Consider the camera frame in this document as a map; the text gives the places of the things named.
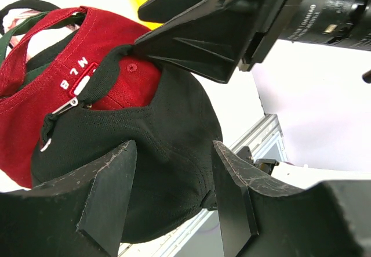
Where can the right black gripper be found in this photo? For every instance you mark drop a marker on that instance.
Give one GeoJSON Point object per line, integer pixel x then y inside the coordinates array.
{"type": "Point", "coordinates": [338, 23]}

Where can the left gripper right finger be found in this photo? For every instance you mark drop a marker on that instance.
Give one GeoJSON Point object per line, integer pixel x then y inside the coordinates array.
{"type": "Point", "coordinates": [262, 216]}

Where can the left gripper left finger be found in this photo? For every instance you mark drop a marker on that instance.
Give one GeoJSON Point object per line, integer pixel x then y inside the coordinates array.
{"type": "Point", "coordinates": [79, 214]}

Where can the black cap gold logo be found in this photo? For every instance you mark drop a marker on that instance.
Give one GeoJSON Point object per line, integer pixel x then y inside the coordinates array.
{"type": "Point", "coordinates": [174, 135]}

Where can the red baseball cap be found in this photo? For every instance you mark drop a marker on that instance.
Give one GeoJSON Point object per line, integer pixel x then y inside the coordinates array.
{"type": "Point", "coordinates": [57, 88]}

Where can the dark green baseball cap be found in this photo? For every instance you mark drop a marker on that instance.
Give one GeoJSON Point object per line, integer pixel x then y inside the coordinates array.
{"type": "Point", "coordinates": [16, 70]}

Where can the pink baseball cap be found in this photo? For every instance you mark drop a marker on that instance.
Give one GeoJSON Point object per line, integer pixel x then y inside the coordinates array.
{"type": "Point", "coordinates": [13, 19]}

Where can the black baseball cap white logo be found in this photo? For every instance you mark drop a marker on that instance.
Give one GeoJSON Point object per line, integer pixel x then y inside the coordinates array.
{"type": "Point", "coordinates": [37, 5]}

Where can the aluminium frame rail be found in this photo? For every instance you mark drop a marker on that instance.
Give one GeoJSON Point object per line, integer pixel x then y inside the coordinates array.
{"type": "Point", "coordinates": [200, 236]}

